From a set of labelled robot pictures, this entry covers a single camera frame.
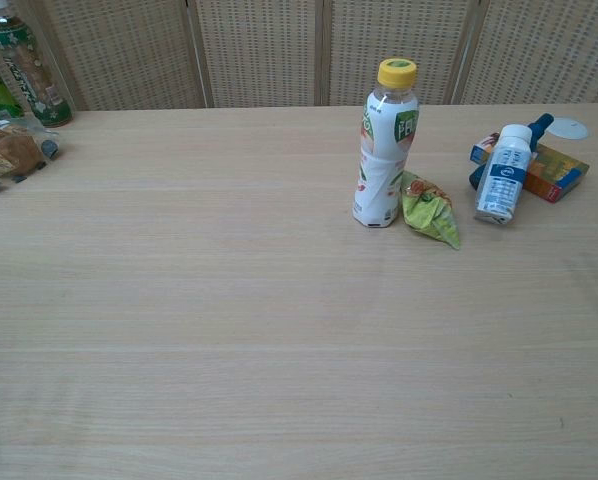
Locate yellow-capped white drink bottle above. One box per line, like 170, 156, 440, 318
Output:
350, 57, 423, 231

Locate green triangular snack packet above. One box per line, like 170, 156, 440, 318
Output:
401, 169, 463, 250

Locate woven rattan folding screen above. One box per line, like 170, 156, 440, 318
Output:
0, 0, 598, 112

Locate small white milk bottle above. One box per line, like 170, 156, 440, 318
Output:
473, 123, 535, 226

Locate orange and blue carton box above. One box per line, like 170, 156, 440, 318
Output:
468, 132, 592, 204

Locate white round table grommet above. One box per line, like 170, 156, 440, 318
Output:
547, 117, 591, 140

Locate clear wrapped bread package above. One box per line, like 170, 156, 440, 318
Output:
0, 113, 60, 189

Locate green label tea bottle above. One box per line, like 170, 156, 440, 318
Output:
0, 0, 74, 128

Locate dark blue handled tool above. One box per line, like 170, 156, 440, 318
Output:
468, 113, 554, 190

